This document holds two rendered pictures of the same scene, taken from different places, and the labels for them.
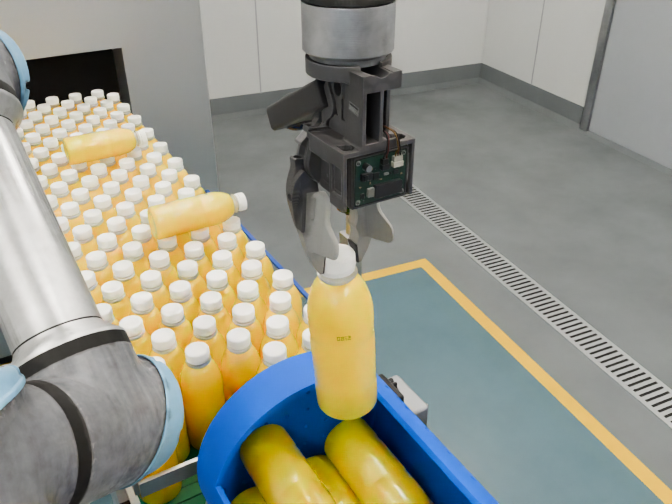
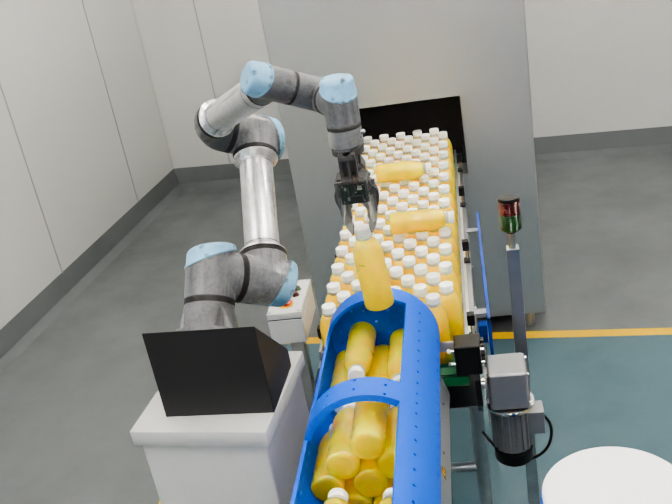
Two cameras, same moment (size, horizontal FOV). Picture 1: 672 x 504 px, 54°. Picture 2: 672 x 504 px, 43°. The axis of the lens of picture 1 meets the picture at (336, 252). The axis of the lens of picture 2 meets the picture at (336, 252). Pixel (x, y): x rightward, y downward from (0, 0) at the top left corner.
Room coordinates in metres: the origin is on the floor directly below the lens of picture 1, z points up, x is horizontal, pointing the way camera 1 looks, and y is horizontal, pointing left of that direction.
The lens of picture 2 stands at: (-0.84, -1.12, 2.21)
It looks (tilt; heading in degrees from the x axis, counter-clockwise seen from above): 24 degrees down; 41
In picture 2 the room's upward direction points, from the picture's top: 10 degrees counter-clockwise
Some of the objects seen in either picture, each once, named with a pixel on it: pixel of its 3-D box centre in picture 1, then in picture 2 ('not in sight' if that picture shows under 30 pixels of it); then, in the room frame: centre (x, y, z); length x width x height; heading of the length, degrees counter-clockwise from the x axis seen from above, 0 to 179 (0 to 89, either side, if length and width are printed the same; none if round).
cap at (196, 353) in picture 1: (197, 353); not in sight; (0.82, 0.22, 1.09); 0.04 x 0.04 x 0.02
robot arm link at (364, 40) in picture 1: (351, 28); (347, 137); (0.54, -0.01, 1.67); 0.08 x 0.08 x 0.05
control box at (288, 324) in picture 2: not in sight; (291, 310); (0.72, 0.44, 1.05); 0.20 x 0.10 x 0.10; 31
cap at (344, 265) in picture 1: (336, 261); (362, 231); (0.56, 0.00, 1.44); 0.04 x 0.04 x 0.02
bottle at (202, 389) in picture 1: (203, 398); not in sight; (0.82, 0.22, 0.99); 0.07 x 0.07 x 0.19
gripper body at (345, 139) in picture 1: (352, 127); (351, 173); (0.54, -0.01, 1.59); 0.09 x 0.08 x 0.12; 31
